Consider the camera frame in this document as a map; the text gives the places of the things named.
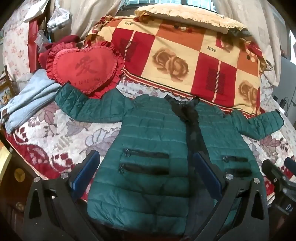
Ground light blue cloth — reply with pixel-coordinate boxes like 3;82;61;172
0;69;62;133

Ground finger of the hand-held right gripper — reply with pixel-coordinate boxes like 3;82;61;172
284;157;296;172
262;159;292;193

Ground green quilted jacket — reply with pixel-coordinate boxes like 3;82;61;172
55;83;285;241

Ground pink floral cloth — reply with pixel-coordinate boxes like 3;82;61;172
2;0;50;81

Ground clear plastic bag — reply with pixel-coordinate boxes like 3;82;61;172
46;7;72;35

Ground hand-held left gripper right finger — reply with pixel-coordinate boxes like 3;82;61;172
193;152;271;241

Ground beige frilled pillow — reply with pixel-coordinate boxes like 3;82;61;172
134;3;249;35

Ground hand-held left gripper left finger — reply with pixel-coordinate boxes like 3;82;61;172
23;149;101;241

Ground beige curtain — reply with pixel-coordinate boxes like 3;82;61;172
213;0;292;86
57;0;130;41

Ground window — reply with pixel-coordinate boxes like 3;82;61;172
120;0;215;11

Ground red checkered rose quilt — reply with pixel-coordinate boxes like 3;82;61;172
83;14;273;116

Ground dark red cloth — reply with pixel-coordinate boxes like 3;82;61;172
38;35;80;67

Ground red heart-shaped frilled pillow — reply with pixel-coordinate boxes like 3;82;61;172
46;41;126;100

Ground dark wooden cabinet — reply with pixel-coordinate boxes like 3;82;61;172
0;130;35;232

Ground floral bedspread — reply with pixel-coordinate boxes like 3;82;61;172
5;76;296;209

